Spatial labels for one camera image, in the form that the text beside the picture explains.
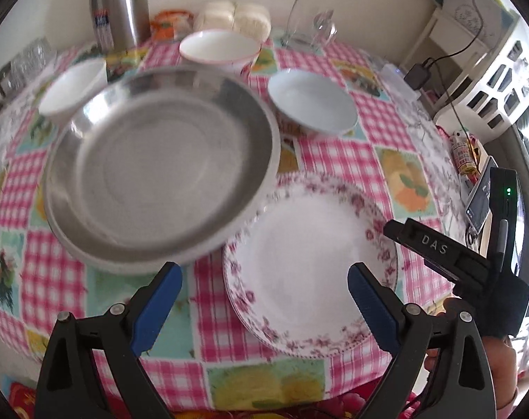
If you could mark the black charger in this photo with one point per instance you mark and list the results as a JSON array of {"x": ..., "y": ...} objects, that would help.
[{"x": 418, "y": 74}]

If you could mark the smartphone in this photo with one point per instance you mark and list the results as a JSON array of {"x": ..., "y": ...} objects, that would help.
[{"x": 480, "y": 196}]

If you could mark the white lattice shelf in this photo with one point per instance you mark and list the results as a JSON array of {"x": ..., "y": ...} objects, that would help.
[{"x": 500, "y": 83}]

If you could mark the light blue bowl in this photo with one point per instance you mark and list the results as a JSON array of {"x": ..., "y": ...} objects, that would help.
[{"x": 312, "y": 100}]

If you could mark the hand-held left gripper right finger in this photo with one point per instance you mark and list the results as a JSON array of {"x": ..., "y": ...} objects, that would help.
[{"x": 371, "y": 310}]

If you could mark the plain white bowl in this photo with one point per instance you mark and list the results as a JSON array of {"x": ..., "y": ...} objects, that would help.
[{"x": 70, "y": 94}]

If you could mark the clear plastic box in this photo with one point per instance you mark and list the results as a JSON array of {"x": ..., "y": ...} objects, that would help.
[{"x": 397, "y": 80}]

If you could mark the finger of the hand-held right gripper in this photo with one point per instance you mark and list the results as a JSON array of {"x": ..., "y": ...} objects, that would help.
[{"x": 434, "y": 244}]

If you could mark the clear glass jar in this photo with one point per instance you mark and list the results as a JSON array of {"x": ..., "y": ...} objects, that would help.
[{"x": 35, "y": 59}]

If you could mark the stainless steel thermos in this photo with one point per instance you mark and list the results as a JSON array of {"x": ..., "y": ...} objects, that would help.
[{"x": 120, "y": 8}]

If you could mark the floral rim white plate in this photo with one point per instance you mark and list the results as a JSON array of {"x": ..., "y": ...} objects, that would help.
[{"x": 303, "y": 266}]

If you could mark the small red label bottle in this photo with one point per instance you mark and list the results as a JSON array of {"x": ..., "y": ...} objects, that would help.
[{"x": 461, "y": 152}]

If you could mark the pink rim white bowl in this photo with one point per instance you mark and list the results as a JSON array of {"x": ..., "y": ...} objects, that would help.
[{"x": 220, "y": 50}]

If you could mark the orange snack packet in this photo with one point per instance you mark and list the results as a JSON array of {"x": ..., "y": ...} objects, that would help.
[{"x": 170, "y": 26}]

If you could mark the bag of steamed buns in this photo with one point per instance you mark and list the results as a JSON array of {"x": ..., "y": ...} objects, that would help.
[{"x": 233, "y": 17}]

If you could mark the person's right hand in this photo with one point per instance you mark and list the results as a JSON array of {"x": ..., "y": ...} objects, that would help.
[{"x": 500, "y": 371}]

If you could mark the clear wine glass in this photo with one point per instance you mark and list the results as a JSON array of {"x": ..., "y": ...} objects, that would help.
[{"x": 325, "y": 28}]

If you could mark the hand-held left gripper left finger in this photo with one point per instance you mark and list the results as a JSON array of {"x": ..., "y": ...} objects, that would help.
[{"x": 157, "y": 310}]

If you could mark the large stainless steel bowl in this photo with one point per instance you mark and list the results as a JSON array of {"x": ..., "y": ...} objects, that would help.
[{"x": 159, "y": 170}]

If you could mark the pink checkered tablecloth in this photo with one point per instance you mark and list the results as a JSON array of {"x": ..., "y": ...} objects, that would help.
[{"x": 373, "y": 118}]

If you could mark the grey bag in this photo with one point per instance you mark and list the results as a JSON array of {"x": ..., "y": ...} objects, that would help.
[{"x": 474, "y": 13}]

